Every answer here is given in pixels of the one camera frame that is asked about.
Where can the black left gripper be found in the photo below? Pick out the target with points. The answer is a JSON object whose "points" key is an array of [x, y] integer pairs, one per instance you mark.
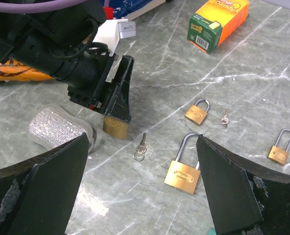
{"points": [[108, 99]]}

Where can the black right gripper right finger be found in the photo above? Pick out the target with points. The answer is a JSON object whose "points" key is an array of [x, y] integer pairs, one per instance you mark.
{"points": [[245, 198]]}

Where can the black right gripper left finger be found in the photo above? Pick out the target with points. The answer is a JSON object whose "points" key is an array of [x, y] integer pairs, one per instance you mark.
{"points": [[37, 195]]}

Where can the large brass padlock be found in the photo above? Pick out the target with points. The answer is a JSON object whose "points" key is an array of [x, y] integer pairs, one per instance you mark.
{"points": [[182, 176], [115, 128]]}

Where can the silver key with ring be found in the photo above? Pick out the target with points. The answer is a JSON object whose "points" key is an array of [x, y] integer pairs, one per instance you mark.
{"points": [[141, 149]]}

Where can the small brass padlock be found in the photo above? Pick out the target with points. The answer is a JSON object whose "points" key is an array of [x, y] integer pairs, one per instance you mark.
{"points": [[278, 154]]}

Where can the small silver key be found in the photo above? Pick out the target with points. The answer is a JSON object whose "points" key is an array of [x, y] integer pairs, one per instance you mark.
{"points": [[225, 119]]}

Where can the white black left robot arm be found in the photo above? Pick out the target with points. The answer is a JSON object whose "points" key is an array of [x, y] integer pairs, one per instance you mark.
{"points": [[57, 38]]}

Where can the teal rectangular box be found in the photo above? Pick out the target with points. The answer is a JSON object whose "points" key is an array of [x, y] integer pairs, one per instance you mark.
{"points": [[211, 231]]}

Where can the orange snack bag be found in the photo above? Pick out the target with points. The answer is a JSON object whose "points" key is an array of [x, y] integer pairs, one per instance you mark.
{"points": [[13, 70]]}

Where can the orange green box on table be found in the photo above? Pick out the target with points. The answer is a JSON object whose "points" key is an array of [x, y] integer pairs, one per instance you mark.
{"points": [[211, 24]]}

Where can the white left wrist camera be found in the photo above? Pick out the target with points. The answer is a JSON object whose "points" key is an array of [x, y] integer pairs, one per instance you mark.
{"points": [[112, 30]]}

